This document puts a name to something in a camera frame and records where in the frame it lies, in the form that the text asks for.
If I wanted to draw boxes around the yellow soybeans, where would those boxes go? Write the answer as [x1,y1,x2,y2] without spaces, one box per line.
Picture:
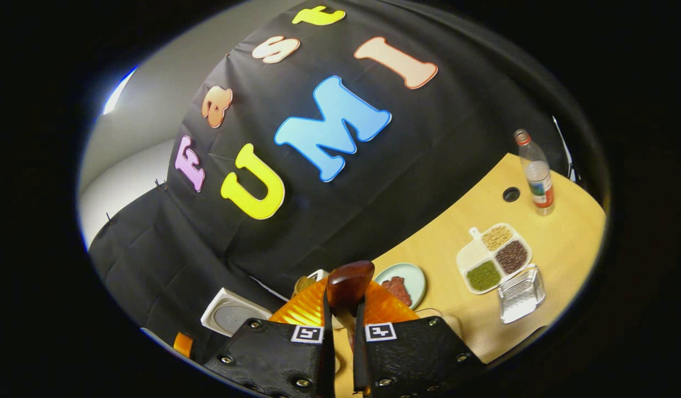
[480,226,514,251]

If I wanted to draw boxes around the light green plate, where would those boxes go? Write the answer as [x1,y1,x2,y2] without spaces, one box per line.
[374,263,427,310]

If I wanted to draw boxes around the dark red beans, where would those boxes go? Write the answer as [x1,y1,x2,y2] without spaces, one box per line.
[495,240,530,275]

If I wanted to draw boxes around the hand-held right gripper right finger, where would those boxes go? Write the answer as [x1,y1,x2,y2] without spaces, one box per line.
[352,279,485,396]

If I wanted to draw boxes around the black backdrop cloth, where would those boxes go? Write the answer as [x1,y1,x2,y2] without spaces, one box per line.
[89,0,573,360]

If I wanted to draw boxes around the brown wooden spoon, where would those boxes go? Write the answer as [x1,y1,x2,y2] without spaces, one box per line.
[326,260,375,346]

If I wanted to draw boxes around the white rice cooker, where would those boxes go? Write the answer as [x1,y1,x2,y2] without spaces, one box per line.
[201,287,275,338]

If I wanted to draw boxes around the green mung beans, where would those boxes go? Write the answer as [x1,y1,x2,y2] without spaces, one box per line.
[466,261,502,292]

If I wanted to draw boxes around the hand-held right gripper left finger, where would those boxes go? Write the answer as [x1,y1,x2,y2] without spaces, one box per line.
[202,276,336,396]

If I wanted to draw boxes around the white divided grain tray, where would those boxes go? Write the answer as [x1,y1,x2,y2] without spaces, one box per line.
[456,223,533,295]

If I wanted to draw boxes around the metal wire chopstick holder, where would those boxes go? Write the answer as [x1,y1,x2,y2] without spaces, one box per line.
[497,264,546,324]

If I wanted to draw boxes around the clear plastic water bottle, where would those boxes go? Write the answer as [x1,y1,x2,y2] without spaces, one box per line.
[514,129,556,217]

